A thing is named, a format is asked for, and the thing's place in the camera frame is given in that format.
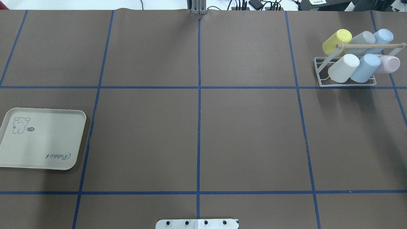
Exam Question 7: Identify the cream serving tray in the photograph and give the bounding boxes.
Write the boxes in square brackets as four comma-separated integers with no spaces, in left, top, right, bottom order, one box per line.
[0,108,87,170]

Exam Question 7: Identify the grey plastic cup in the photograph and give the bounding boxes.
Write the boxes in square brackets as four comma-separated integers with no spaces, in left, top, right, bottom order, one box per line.
[343,31,376,57]

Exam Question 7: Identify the yellow plastic cup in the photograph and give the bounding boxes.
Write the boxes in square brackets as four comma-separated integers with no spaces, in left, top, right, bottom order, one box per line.
[322,29,352,56]

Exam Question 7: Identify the light blue cup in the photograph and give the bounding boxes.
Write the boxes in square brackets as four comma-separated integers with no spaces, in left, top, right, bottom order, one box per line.
[373,29,394,45]

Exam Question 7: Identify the pink plastic cup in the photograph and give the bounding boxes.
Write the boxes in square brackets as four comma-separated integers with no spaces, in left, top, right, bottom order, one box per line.
[373,54,401,75]

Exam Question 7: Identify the aluminium frame post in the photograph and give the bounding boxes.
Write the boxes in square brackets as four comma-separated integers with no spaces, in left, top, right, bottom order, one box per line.
[187,0,207,15]

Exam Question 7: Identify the white wire cup rack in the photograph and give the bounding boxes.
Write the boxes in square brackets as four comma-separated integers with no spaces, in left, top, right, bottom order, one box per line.
[314,43,406,87]

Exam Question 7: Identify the blue plastic cup front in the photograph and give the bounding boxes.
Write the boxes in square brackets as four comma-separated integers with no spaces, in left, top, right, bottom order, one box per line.
[350,54,381,83]

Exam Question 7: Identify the pale green plastic cup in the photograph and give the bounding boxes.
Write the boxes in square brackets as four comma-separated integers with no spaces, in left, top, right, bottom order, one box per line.
[328,54,360,83]

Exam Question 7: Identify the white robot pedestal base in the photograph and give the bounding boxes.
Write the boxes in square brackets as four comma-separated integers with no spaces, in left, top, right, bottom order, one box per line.
[155,219,239,229]

